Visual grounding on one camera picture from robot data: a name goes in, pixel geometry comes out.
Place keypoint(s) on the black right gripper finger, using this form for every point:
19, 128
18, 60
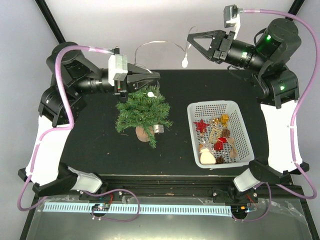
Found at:
215, 35
208, 53

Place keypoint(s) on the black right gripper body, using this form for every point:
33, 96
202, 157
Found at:
221, 54

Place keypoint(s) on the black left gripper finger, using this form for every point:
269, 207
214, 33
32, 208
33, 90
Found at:
138, 84
142, 73

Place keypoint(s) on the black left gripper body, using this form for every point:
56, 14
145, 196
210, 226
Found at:
121, 87

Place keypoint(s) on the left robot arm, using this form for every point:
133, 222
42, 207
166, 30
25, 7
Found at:
76, 71

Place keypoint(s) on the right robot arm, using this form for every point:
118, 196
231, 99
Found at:
276, 88

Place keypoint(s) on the small green christmas tree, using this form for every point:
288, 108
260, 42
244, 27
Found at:
144, 108

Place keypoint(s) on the brown tree base pot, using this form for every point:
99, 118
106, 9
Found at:
142, 135

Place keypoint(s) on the gold gift box ornament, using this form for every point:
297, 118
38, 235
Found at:
224, 120

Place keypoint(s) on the red glitter star ornament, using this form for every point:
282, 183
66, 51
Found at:
201, 126

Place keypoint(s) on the brown pine cone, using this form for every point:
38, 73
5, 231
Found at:
225, 133
219, 160

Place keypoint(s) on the white perforated plastic basket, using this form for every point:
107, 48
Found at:
211, 112

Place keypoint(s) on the silver star ornament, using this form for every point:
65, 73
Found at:
205, 144

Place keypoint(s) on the burlap bow ornament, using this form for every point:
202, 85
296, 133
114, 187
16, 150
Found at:
233, 153

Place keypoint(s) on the wooden snowman ornament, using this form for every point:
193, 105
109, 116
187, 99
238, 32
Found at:
206, 157

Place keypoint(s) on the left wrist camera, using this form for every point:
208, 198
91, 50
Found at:
117, 66

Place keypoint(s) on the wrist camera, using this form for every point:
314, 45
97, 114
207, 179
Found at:
231, 18
117, 66

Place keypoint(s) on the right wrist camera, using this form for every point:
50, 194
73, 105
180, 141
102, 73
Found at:
231, 18

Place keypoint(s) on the right black corner post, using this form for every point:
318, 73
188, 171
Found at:
295, 7

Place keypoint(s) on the black corner frame post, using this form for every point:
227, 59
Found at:
49, 18

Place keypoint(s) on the white slotted cable duct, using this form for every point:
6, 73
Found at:
142, 209

